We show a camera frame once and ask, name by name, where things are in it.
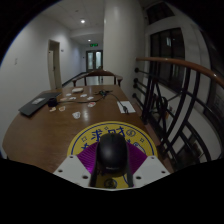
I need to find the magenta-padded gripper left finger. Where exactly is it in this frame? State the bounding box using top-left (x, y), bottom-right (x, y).
top-left (53, 141), bottom-right (101, 188)

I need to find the open side doorway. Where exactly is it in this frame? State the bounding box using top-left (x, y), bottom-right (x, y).
top-left (47, 39), bottom-right (63, 90)

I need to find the black cable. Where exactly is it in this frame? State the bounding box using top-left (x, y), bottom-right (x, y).
top-left (57, 89), bottom-right (129, 113)

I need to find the black railing with wooden handrail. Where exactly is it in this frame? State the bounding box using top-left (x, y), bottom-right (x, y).
top-left (132, 56), bottom-right (224, 171)

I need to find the glass double door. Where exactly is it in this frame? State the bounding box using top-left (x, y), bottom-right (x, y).
top-left (85, 49), bottom-right (104, 73)

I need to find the tall dark window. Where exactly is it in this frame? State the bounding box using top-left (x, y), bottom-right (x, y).
top-left (148, 27), bottom-right (186, 93)

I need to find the round yellow printed mouse pad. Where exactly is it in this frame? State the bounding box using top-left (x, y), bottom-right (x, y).
top-left (66, 120), bottom-right (159, 190)

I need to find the small dark transom window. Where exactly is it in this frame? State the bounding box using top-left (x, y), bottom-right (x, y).
top-left (145, 1), bottom-right (175, 25)

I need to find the white paper sheet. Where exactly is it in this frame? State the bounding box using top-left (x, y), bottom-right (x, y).
top-left (116, 100), bottom-right (137, 115)

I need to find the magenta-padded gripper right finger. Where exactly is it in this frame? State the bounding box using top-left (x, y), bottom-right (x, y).
top-left (124, 142), bottom-right (171, 188)

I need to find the dark grey closed laptop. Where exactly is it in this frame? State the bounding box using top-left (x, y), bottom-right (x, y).
top-left (18, 92), bottom-right (62, 117)

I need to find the black computer mouse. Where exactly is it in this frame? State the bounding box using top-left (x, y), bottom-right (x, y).
top-left (95, 133), bottom-right (130, 176)

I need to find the small black cup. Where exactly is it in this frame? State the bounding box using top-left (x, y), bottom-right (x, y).
top-left (47, 97), bottom-right (58, 108)

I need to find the wooden armchair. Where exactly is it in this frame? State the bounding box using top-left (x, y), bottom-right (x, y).
top-left (72, 69), bottom-right (124, 88)

